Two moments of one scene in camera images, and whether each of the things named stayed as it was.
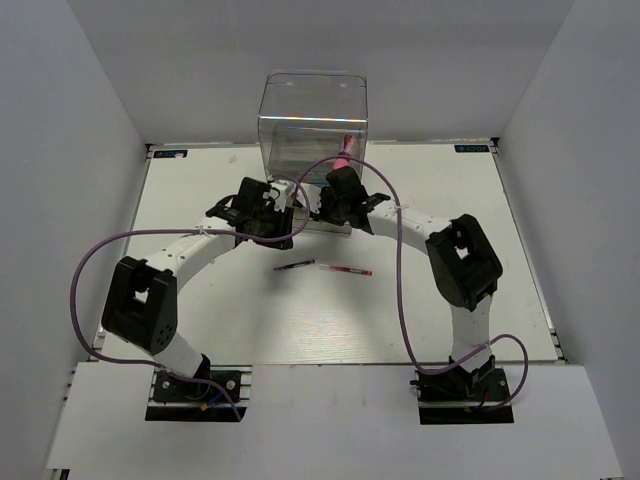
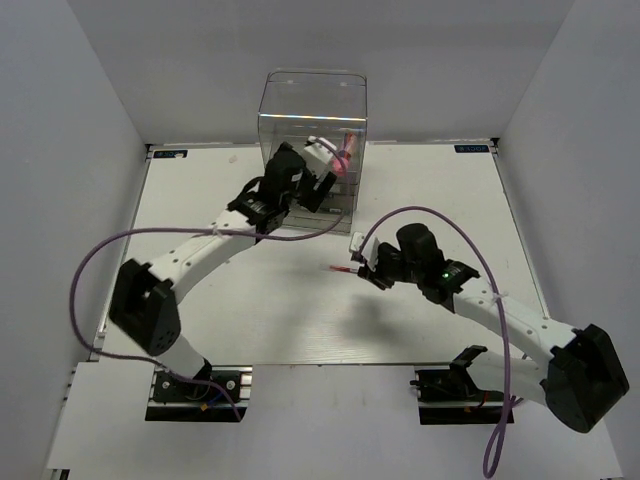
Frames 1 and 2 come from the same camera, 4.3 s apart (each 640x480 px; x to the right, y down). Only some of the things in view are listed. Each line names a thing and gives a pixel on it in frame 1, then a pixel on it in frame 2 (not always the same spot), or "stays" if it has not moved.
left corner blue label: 170,153 stays
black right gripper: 326,194 to 376,276
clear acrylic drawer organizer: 303,119 stays
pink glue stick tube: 349,142 stays
